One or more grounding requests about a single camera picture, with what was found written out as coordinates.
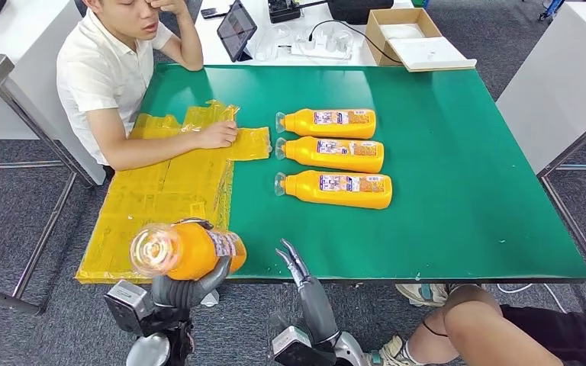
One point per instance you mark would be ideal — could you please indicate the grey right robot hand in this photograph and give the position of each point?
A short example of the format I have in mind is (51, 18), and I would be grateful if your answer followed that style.
(318, 308)

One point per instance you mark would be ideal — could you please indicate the seated person's left hand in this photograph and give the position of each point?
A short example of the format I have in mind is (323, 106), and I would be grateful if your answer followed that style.
(171, 4)

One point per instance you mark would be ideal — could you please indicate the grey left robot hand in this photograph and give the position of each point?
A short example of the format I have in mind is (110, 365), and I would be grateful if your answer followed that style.
(182, 295)

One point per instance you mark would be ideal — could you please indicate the seated person's right hand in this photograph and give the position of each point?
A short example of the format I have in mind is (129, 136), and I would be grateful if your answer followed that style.
(218, 135)

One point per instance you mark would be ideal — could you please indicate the orange detergent bottle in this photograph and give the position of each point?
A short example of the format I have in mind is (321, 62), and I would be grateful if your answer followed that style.
(333, 198)
(192, 252)
(331, 130)
(331, 161)

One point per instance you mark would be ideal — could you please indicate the seated person's right forearm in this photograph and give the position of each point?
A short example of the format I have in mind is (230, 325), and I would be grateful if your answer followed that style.
(151, 150)

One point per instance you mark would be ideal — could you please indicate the seated person's left forearm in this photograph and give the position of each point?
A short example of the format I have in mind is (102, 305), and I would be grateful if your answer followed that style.
(188, 45)

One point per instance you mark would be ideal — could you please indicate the white table leg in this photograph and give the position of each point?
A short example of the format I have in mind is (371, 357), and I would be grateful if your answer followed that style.
(211, 300)

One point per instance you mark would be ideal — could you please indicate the black phone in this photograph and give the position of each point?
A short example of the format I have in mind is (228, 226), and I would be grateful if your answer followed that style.
(208, 12)

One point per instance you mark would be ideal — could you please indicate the white desk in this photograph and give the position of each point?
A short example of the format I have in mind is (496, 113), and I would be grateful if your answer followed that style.
(207, 45)

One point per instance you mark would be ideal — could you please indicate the black tablet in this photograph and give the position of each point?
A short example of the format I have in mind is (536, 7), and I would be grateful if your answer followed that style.
(235, 30)

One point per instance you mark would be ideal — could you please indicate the white sneaker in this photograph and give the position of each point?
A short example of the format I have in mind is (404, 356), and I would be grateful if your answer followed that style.
(394, 353)
(424, 294)

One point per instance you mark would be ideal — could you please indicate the yellow plastic sheet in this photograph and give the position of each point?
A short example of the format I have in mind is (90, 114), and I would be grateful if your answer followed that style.
(136, 202)

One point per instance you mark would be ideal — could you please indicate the seated person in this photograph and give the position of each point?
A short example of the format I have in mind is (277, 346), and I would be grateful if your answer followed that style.
(96, 76)

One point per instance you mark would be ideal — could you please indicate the clear plastic packaging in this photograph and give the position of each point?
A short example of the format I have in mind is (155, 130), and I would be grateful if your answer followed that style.
(273, 43)

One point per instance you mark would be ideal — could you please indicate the black charger device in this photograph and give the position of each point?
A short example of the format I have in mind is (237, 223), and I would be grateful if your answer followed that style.
(284, 10)

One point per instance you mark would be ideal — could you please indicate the white power strip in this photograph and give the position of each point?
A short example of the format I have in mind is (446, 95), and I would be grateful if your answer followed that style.
(323, 48)

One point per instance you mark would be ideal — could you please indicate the white panel table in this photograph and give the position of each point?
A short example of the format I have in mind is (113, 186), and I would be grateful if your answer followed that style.
(20, 30)

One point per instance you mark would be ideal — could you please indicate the cardboard box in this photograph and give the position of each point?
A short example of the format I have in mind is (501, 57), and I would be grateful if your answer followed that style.
(376, 45)

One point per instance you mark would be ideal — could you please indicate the operator person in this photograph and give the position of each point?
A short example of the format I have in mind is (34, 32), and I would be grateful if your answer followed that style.
(500, 328)

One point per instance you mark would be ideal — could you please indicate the large black bag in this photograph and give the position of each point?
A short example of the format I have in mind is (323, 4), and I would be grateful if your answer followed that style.
(359, 10)

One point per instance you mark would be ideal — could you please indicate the white pad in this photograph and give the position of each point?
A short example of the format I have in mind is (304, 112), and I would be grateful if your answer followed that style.
(401, 31)

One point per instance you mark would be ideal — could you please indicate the white flat board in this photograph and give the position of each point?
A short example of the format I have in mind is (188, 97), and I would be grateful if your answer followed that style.
(429, 53)

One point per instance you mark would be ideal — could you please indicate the blue metal rack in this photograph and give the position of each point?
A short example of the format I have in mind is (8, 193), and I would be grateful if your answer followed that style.
(552, 7)

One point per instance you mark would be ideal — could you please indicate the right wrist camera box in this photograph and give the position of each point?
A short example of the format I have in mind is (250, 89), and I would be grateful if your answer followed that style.
(298, 351)

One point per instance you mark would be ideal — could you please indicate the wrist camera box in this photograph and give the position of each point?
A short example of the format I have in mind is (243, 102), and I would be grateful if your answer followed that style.
(298, 351)
(126, 305)

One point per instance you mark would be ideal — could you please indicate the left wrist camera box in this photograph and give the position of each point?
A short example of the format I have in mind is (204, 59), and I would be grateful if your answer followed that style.
(126, 305)

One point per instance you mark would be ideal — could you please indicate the white table with metal frame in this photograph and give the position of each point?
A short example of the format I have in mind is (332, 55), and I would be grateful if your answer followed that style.
(561, 76)

